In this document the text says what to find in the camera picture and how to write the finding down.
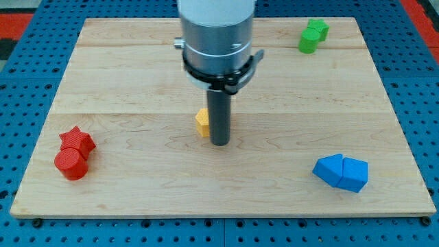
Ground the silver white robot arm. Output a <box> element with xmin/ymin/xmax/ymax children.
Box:
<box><xmin>177</xmin><ymin>0</ymin><xmax>263</xmax><ymax>95</ymax></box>

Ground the red star block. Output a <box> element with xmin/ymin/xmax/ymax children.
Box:
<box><xmin>59</xmin><ymin>126</ymin><xmax>96</xmax><ymax>160</ymax></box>

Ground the green star block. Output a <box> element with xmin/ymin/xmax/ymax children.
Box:
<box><xmin>307</xmin><ymin>19</ymin><xmax>330</xmax><ymax>42</ymax></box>

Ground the yellow hexagon block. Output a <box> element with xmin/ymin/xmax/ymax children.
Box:
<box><xmin>195</xmin><ymin>108</ymin><xmax>210</xmax><ymax>137</ymax></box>

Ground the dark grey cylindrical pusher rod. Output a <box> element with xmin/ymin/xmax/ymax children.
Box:
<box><xmin>206</xmin><ymin>91</ymin><xmax>231</xmax><ymax>146</ymax></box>

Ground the light wooden board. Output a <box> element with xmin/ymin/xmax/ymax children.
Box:
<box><xmin>10</xmin><ymin>17</ymin><xmax>436</xmax><ymax>219</ymax></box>

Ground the blue block left piece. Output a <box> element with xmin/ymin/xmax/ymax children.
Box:
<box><xmin>312</xmin><ymin>154</ymin><xmax>343</xmax><ymax>187</ymax></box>

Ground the green cylinder block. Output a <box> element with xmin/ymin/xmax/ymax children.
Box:
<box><xmin>298</xmin><ymin>28</ymin><xmax>320</xmax><ymax>54</ymax></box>

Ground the blue pentagon block right piece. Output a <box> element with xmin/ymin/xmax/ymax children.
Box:
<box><xmin>336</xmin><ymin>157</ymin><xmax>368</xmax><ymax>193</ymax></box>

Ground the red cylinder block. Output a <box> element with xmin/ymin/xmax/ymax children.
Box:
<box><xmin>54</xmin><ymin>148</ymin><xmax>88</xmax><ymax>180</ymax></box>

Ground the black clamp ring with lever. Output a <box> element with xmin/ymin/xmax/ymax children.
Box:
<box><xmin>182</xmin><ymin>49</ymin><xmax>265</xmax><ymax>96</ymax></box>

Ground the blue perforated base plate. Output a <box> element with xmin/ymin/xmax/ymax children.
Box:
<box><xmin>1</xmin><ymin>0</ymin><xmax>438</xmax><ymax>246</ymax></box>

